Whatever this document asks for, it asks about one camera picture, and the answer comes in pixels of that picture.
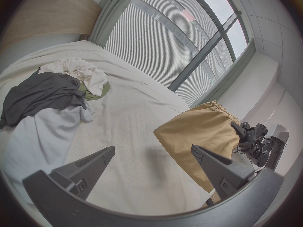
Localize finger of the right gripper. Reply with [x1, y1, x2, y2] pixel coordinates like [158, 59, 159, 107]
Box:
[230, 122, 247, 142]

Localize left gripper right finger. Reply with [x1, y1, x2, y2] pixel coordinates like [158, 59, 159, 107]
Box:
[190, 144, 256, 201]

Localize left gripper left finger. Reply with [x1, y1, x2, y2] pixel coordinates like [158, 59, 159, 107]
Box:
[48, 146, 116, 201]

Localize tan shorts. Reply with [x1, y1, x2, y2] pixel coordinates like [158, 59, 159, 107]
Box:
[153, 100, 241, 193]

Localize pale blue garment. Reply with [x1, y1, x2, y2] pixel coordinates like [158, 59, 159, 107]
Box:
[3, 101, 95, 189]

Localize bed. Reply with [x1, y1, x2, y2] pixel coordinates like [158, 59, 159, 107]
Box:
[0, 0, 217, 216]

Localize green garment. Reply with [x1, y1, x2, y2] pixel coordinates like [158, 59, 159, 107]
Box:
[32, 69, 111, 102]

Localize black garment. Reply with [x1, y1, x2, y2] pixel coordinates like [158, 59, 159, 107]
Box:
[0, 73, 87, 129]

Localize white garment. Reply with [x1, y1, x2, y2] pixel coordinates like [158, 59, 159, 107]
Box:
[38, 58, 108, 96]

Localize window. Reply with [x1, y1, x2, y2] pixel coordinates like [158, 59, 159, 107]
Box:
[103, 0, 250, 106]

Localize grey-green curtain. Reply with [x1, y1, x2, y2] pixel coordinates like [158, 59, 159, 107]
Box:
[89, 0, 152, 47]

